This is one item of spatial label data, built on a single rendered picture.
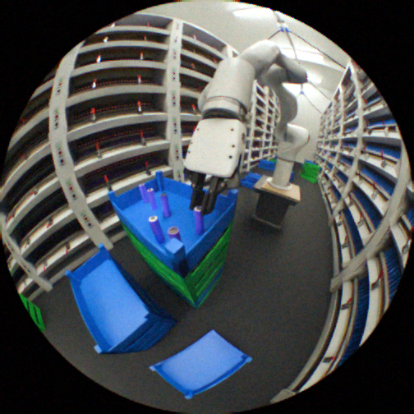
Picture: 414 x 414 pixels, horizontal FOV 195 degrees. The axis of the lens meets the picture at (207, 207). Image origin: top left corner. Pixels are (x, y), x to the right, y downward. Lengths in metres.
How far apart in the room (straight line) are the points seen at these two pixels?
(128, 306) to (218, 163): 0.43
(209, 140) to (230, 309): 0.61
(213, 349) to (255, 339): 0.18
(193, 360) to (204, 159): 0.66
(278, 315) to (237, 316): 0.20
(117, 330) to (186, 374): 0.34
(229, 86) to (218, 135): 0.10
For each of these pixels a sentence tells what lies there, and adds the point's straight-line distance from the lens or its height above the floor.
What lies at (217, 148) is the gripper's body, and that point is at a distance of 0.20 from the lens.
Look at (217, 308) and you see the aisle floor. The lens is 0.61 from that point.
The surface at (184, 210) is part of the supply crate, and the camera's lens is 0.34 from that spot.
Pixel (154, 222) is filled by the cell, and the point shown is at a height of 0.47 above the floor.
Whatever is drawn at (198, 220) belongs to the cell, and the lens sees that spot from 0.23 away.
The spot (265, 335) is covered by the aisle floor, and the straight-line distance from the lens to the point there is 0.65.
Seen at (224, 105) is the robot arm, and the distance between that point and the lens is 0.22.
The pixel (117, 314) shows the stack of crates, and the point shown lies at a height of 0.24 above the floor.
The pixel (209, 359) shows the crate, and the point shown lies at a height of 0.00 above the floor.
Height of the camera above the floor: 0.60
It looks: 35 degrees down
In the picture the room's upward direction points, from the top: straight up
